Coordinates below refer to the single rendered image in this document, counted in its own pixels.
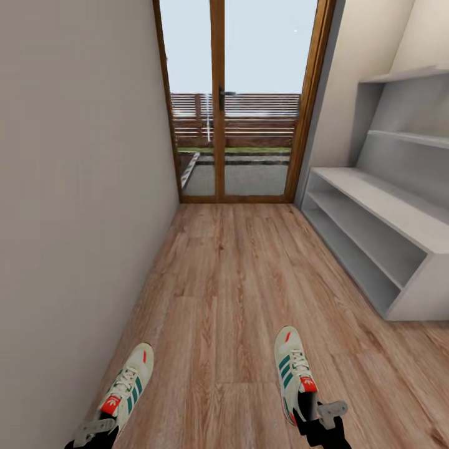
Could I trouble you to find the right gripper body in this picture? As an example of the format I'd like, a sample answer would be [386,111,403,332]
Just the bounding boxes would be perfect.
[304,416,347,449]

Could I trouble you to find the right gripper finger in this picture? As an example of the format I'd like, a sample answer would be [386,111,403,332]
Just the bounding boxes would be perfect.
[292,408,306,436]

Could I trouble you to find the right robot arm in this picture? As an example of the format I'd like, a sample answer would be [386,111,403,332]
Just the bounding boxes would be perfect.
[292,400,352,449]

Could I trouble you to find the gym shoe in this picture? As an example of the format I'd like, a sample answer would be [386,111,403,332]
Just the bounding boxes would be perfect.
[90,342,154,442]
[274,326,319,426]

